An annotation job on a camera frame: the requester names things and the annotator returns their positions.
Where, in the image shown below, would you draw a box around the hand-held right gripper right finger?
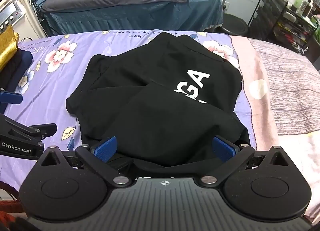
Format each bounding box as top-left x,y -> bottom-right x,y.
200,135 -> 288,188

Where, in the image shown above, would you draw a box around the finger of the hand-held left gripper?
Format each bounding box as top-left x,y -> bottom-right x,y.
0,113 -> 58,144
0,90 -> 24,106

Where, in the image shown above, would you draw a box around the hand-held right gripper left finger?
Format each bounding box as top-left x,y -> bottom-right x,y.
37,135 -> 133,188

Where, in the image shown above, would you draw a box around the black jacket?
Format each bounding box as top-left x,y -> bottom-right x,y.
65,31 -> 257,171

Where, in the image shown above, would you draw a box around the navy folded clothes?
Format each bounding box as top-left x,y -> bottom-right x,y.
0,50 -> 34,92

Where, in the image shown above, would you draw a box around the pink towel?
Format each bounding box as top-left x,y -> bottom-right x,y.
229,35 -> 280,151

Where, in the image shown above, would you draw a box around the gold shiny cloth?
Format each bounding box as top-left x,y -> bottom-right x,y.
0,25 -> 20,71

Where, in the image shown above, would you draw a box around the purple floral bed sheet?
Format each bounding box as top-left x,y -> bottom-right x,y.
0,29 -> 258,196

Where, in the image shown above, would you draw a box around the red black plaid cloth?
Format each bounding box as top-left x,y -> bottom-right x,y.
0,196 -> 28,231

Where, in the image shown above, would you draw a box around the white machine with knobs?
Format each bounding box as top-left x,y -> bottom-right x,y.
0,0 -> 33,40

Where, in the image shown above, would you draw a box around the mauve striped blanket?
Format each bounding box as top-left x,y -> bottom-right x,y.
247,37 -> 320,136

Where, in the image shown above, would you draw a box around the black round stool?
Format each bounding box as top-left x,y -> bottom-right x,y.
221,12 -> 249,38

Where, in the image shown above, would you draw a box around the bed with blue skirt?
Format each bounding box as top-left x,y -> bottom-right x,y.
26,0 -> 223,38

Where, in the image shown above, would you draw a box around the dark bottle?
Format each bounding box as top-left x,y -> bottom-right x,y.
303,0 -> 314,18

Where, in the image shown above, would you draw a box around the clear plastic bottle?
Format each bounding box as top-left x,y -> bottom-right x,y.
295,0 -> 307,13

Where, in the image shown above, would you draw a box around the black wire rack cart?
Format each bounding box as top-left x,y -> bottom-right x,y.
247,0 -> 320,55

